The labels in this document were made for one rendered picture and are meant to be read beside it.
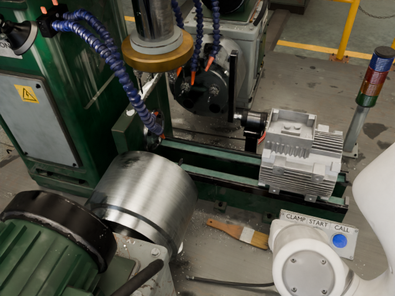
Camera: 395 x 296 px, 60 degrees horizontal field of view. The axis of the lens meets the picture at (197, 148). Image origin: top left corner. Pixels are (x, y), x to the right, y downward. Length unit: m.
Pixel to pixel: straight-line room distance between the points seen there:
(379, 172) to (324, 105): 1.19
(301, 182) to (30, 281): 0.69
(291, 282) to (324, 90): 1.31
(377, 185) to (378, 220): 0.04
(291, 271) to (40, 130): 0.80
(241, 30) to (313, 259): 1.00
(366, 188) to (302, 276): 0.13
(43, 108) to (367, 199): 0.79
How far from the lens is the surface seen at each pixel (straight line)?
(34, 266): 0.50
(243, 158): 1.13
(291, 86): 1.66
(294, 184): 0.96
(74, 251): 0.53
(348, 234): 0.84
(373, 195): 0.40
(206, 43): 1.22
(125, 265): 0.66
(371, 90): 1.20
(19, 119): 1.08
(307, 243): 0.44
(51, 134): 1.04
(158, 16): 0.82
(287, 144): 0.92
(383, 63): 1.15
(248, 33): 1.30
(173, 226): 0.78
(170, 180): 0.80
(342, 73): 1.81
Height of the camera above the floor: 1.76
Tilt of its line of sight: 46 degrees down
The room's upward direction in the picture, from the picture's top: 3 degrees counter-clockwise
